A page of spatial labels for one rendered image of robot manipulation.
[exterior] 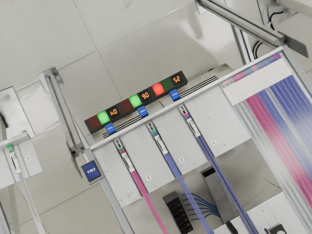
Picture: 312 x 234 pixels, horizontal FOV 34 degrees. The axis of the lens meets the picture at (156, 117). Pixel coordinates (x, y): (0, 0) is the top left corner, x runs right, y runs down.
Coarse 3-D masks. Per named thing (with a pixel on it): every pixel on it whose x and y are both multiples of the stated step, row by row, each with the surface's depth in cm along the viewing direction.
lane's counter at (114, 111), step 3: (111, 108) 156; (114, 108) 156; (108, 111) 156; (111, 111) 156; (114, 111) 156; (117, 111) 156; (111, 114) 156; (114, 114) 156; (117, 114) 156; (111, 117) 156
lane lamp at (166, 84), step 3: (168, 78) 158; (162, 81) 158; (165, 81) 158; (168, 81) 158; (162, 84) 158; (165, 84) 158; (168, 84) 158; (171, 84) 158; (165, 87) 158; (168, 87) 158; (171, 87) 157; (165, 90) 157
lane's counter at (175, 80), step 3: (174, 75) 158; (177, 75) 158; (171, 78) 158; (174, 78) 158; (177, 78) 158; (180, 78) 158; (174, 81) 158; (177, 81) 158; (180, 81) 158; (174, 84) 158
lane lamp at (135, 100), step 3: (132, 96) 157; (135, 96) 157; (129, 99) 157; (132, 99) 157; (135, 99) 157; (138, 99) 157; (132, 102) 157; (135, 102) 157; (138, 102) 157; (141, 102) 157; (132, 105) 156; (135, 105) 156; (138, 105) 156
